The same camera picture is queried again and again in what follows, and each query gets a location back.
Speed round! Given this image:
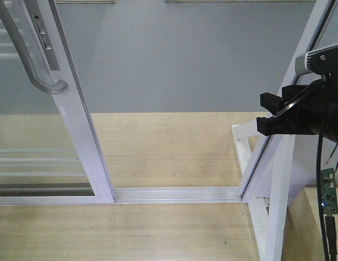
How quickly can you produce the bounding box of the light wooden box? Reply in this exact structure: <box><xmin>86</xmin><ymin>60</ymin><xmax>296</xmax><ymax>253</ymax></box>
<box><xmin>283</xmin><ymin>188</ymin><xmax>324</xmax><ymax>260</ymax></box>

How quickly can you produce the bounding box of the silver door pull handle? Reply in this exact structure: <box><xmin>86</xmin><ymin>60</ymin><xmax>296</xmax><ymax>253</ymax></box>
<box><xmin>0</xmin><ymin>1</ymin><xmax>68</xmax><ymax>95</ymax></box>

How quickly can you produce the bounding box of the white door frame post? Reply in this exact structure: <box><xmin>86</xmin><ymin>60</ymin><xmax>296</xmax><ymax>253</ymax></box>
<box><xmin>238</xmin><ymin>0</ymin><xmax>338</xmax><ymax>203</ymax></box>

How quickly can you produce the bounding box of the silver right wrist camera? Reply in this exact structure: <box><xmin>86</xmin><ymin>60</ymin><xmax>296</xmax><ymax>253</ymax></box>
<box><xmin>295</xmin><ymin>43</ymin><xmax>338</xmax><ymax>76</ymax></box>

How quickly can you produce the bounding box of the light wooden base board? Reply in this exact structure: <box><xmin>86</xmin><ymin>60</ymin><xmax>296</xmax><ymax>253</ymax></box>
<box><xmin>0</xmin><ymin>112</ymin><xmax>259</xmax><ymax>260</ymax></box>

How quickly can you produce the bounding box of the white sliding glass door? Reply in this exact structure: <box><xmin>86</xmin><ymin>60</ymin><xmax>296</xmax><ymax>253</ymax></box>
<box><xmin>0</xmin><ymin>1</ymin><xmax>115</xmax><ymax>206</ymax></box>

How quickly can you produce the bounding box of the aluminium door floor track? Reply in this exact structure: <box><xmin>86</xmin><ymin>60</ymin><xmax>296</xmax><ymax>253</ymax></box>
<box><xmin>114</xmin><ymin>187</ymin><xmax>241</xmax><ymax>204</ymax></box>

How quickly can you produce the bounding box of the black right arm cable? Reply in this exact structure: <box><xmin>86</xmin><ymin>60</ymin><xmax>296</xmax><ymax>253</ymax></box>
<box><xmin>316</xmin><ymin>73</ymin><xmax>338</xmax><ymax>261</ymax></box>

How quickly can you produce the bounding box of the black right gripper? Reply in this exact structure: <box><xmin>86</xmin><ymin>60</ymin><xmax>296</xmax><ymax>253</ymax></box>
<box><xmin>256</xmin><ymin>72</ymin><xmax>338</xmax><ymax>143</ymax></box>

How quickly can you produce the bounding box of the green circuit board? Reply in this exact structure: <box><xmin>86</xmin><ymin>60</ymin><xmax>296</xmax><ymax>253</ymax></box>
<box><xmin>321</xmin><ymin>168</ymin><xmax>338</xmax><ymax>214</ymax></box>

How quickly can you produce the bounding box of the white right support bracket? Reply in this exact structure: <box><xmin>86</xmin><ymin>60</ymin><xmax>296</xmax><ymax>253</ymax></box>
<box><xmin>231</xmin><ymin>120</ymin><xmax>296</xmax><ymax>260</ymax></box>

